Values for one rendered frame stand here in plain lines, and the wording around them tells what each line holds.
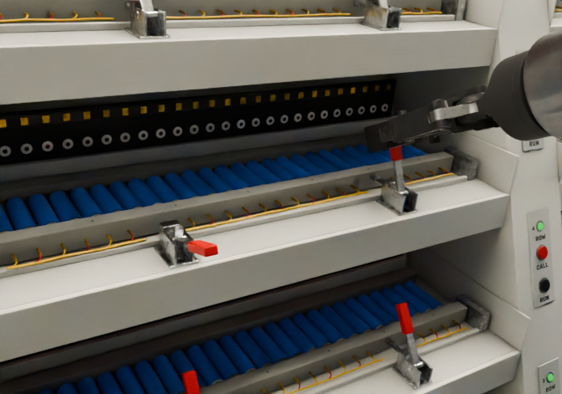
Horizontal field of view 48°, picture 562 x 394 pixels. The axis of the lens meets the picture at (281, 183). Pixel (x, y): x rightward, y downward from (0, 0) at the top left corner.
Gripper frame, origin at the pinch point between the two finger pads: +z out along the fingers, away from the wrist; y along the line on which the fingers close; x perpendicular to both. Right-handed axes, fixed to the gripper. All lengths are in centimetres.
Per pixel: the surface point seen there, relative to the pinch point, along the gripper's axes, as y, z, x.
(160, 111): -21.6, 12.5, 7.2
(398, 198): -1.0, 0.3, -7.1
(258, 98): -9.2, 12.3, 7.6
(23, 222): -38.2, 7.8, -2.5
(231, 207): -18.8, 5.2, -4.6
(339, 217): -7.7, 2.5, -7.8
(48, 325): -38.8, 0.7, -11.3
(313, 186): -8.6, 5.1, -4.0
